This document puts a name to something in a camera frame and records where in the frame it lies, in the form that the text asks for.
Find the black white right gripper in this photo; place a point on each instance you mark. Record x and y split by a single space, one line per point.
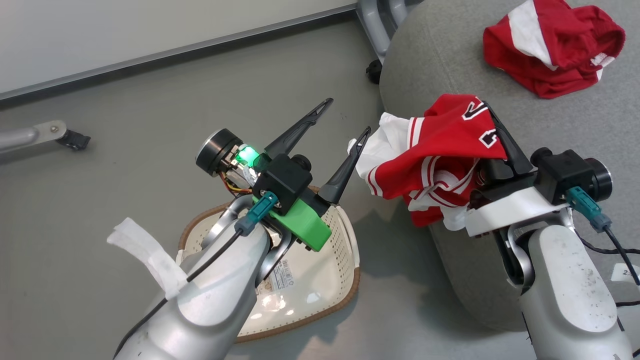
510 210

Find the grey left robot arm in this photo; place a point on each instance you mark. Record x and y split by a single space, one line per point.
215 300

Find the red shorts with white panel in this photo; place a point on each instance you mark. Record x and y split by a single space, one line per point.
555 55

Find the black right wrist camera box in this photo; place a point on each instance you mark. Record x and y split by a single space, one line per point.
565 172

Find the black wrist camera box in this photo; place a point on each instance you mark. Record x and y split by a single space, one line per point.
565 172
282 180

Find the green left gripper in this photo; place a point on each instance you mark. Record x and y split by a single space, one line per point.
305 225

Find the white barcode sticker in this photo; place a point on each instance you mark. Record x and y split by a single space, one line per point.
279 275

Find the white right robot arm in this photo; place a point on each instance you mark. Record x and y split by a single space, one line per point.
565 300

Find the black caster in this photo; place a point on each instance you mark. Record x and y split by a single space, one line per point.
374 71
75 141

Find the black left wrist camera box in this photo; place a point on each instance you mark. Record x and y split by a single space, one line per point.
282 180

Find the red and white jersey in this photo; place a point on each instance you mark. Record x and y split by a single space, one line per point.
435 150

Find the white tape strip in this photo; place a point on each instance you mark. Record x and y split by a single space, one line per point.
150 255

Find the grey fabric seat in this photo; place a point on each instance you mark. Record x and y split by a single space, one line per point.
450 55

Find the white paper label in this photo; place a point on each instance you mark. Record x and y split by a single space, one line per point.
627 272

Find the white perforated laundry basket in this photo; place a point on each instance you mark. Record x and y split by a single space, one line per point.
310 280

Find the grey metal furniture leg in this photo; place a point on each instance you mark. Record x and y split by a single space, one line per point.
375 25
25 137

